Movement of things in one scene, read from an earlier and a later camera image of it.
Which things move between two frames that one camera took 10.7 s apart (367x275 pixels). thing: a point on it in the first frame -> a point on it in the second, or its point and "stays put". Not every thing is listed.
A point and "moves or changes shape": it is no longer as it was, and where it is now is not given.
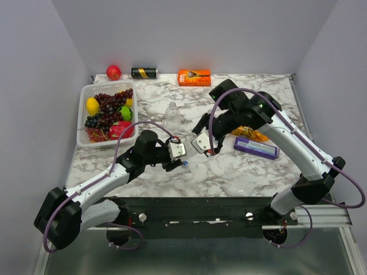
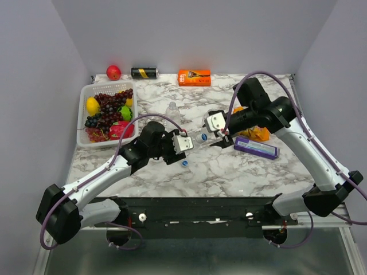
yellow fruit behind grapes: x=129 y=102 stays put
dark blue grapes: x=92 y=121 stays put
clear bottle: x=203 y=162 moves or changes shape
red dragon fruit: x=117 y=129 stays put
